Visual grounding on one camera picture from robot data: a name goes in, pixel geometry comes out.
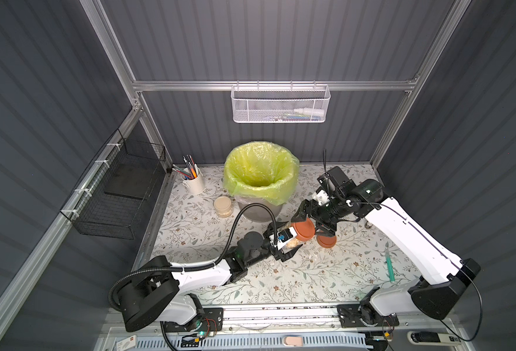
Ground grey bin with green bag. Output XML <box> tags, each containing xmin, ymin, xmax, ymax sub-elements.
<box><xmin>223</xmin><ymin>141</ymin><xmax>300</xmax><ymax>216</ymax></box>

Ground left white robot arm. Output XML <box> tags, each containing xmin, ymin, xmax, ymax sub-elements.
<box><xmin>110</xmin><ymin>224</ymin><xmax>303</xmax><ymax>332</ymax></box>

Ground oatmeal jar with beige lid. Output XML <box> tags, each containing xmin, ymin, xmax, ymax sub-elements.
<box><xmin>213</xmin><ymin>196</ymin><xmax>233</xmax><ymax>218</ymax></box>

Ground green pen on table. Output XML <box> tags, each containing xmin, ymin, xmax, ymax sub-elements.
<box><xmin>385</xmin><ymin>250</ymin><xmax>395</xmax><ymax>282</ymax></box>

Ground white pen cup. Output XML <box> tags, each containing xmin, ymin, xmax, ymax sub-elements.
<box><xmin>182</xmin><ymin>173</ymin><xmax>205</xmax><ymax>195</ymax></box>

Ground pens in cup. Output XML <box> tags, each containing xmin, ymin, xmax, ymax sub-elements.
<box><xmin>172</xmin><ymin>154</ymin><xmax>198</xmax><ymax>180</ymax></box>

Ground white tube in basket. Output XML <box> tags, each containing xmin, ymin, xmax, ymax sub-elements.
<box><xmin>294</xmin><ymin>108</ymin><xmax>325</xmax><ymax>118</ymax></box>

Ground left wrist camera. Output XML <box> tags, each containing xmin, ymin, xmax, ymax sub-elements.
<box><xmin>277</xmin><ymin>227</ymin><xmax>300</xmax><ymax>253</ymax></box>

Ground black corrugated cable conduit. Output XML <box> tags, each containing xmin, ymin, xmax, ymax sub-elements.
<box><xmin>107</xmin><ymin>202</ymin><xmax>281</xmax><ymax>312</ymax></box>

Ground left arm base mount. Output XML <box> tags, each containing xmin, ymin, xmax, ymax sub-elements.
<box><xmin>165</xmin><ymin>307</ymin><xmax>224</xmax><ymax>333</ymax></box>

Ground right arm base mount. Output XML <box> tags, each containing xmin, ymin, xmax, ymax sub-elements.
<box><xmin>336</xmin><ymin>304</ymin><xmax>400</xmax><ymax>328</ymax></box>

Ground white wire wall basket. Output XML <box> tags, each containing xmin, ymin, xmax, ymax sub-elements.
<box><xmin>230</xmin><ymin>83</ymin><xmax>331</xmax><ymax>124</ymax></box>

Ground black wire side basket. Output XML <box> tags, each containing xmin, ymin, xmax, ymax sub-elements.
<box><xmin>61</xmin><ymin>136</ymin><xmax>167</xmax><ymax>240</ymax></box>

